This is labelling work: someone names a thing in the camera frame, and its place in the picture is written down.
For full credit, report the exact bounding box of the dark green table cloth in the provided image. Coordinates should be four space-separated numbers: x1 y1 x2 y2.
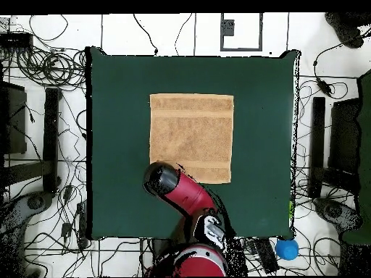
86 46 301 241

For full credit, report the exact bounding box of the black cable coil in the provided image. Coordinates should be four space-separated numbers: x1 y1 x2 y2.
15 47 88 88

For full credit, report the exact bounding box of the blue round object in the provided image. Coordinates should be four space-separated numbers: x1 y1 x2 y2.
274 237 299 261

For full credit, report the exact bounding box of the small grey box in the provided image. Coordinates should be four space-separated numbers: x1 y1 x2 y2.
222 19 235 37

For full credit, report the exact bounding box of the grey rectangular frame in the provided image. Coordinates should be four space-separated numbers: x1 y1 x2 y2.
220 12 264 52

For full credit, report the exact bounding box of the tan terry towel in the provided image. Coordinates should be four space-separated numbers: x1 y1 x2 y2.
149 93 235 185

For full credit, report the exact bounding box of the black cable with adapter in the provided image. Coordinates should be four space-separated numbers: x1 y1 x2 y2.
313 28 371 98

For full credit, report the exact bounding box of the dark green fabric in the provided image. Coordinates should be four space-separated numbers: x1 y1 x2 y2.
341 69 371 247

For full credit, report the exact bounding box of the black power strip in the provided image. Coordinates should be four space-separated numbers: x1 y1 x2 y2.
246 237 280 274

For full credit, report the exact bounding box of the black electronics box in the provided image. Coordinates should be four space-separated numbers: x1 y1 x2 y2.
0 32 34 49

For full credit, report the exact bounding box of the dark tripod base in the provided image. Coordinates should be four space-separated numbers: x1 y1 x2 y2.
314 198 362 232
0 192 54 232

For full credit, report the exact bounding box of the black flat panel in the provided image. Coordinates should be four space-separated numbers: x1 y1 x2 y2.
0 80 28 156
328 98 362 174

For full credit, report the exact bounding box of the person's foot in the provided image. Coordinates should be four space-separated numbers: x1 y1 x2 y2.
324 12 371 49

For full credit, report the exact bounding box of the black stand behind table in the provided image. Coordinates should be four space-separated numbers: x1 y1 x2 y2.
151 238 175 277

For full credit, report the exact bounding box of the black T-shaped stand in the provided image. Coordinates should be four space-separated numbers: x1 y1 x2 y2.
2 87 62 194
308 96 360 199

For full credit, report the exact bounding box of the black cable with plug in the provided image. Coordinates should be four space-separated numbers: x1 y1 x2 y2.
133 13 159 56

